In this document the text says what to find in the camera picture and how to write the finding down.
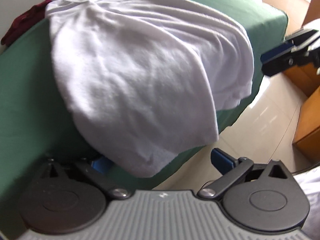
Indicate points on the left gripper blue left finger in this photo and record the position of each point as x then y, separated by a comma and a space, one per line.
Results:
95, 173

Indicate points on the white t-shirt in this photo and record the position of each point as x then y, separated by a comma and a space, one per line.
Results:
143, 79

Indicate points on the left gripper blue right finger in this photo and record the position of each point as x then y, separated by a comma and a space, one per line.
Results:
233, 172

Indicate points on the wooden cabinet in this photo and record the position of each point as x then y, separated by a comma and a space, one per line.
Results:
299, 12

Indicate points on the folded dark red sweater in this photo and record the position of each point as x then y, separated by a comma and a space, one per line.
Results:
24, 22

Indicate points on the green table cloth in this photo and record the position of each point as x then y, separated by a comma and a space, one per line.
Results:
35, 123

